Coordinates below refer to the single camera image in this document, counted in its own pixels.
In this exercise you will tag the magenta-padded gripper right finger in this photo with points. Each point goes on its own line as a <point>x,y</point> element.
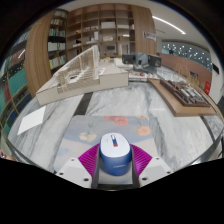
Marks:
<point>145,163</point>

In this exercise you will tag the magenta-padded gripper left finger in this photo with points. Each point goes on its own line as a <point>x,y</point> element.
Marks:
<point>85,163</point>

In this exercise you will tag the white and blue computer mouse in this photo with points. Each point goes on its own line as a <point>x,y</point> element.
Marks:
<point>115,156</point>

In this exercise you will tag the floral printed mouse pad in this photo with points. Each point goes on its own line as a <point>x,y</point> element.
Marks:
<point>83,128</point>

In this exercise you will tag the white paper sheet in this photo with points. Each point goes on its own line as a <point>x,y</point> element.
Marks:
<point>31,120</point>

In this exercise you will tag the brown architectural model on board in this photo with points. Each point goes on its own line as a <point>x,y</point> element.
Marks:
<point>181,100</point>

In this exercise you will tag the white architectural model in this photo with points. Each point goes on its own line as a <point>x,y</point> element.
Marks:
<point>110,80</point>

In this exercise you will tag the red standing sign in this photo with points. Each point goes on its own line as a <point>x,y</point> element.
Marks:
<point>207,87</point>

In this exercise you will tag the black computer monitor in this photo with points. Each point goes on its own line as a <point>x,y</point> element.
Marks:
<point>154,60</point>
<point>128,59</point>

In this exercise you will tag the white hanging sign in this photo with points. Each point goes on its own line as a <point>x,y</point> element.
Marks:
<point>149,36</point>

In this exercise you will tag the wooden shelf unit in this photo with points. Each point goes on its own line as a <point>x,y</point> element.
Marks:
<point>100,26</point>

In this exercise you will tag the long ceiling light strip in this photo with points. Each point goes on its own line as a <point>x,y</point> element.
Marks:
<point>168,24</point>

